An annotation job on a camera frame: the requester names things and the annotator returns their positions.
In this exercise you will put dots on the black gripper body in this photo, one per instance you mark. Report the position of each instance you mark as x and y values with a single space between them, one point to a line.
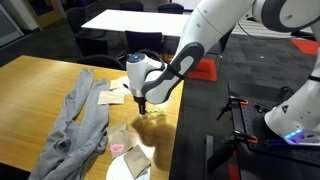
139 98

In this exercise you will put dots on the green pen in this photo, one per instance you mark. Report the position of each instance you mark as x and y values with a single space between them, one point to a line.
156 112

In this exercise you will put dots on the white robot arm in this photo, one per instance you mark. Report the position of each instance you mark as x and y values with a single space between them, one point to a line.
213 23

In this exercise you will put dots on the brown paper napkin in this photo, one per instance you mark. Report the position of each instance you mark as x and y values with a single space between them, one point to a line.
111 97
136 161
118 135

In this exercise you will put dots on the pink sticky note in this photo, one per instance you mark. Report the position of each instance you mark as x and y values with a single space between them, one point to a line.
116 148

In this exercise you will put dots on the black office chair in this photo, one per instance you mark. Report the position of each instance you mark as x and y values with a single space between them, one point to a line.
131 6
170 8
90 36
143 41

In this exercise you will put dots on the grey pants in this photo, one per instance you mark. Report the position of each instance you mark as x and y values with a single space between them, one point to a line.
83 133

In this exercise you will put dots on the white table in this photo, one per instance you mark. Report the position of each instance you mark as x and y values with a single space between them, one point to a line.
140 21

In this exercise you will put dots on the orange black clamp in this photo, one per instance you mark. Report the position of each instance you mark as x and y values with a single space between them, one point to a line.
233 101
233 141

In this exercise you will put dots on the black mounting board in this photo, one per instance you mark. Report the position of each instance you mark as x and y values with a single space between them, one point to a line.
256 125

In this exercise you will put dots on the wooden door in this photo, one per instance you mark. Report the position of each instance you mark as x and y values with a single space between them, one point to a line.
43 13

